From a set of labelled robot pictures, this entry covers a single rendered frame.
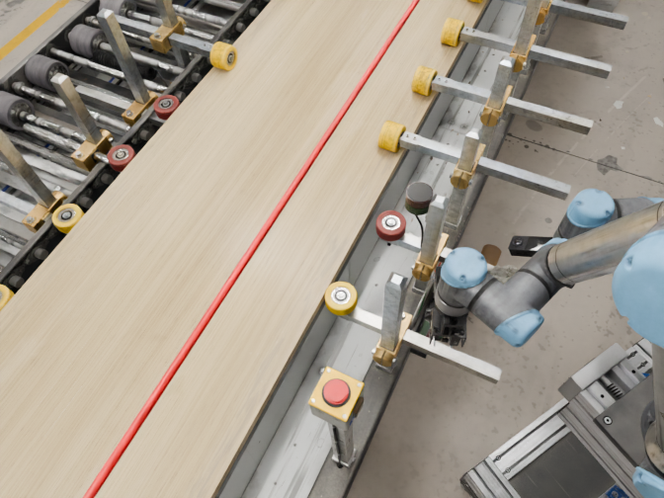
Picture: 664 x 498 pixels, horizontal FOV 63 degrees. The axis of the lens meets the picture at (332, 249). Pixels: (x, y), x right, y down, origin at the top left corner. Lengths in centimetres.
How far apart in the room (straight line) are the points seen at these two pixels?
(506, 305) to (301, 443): 75
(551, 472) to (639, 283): 141
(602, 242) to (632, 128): 233
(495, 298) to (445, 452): 125
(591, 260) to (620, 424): 38
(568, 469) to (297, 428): 93
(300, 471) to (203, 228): 68
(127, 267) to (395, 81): 98
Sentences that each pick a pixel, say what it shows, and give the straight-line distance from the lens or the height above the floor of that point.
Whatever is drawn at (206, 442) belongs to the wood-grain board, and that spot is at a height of 90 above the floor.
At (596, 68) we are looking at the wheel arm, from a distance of 189.
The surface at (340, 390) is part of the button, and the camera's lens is 91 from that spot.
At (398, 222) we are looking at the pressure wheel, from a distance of 145.
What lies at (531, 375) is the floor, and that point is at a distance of 231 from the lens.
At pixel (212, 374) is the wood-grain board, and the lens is 131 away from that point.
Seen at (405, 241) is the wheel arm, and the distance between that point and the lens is 147.
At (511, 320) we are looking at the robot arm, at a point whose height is 125.
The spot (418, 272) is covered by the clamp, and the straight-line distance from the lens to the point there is 142.
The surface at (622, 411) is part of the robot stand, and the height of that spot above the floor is 104.
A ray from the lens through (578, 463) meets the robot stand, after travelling 205.
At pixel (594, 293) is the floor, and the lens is 255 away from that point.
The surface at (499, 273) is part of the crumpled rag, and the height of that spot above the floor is 87.
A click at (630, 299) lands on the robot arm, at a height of 156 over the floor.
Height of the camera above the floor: 210
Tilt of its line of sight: 58 degrees down
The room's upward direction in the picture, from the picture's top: 5 degrees counter-clockwise
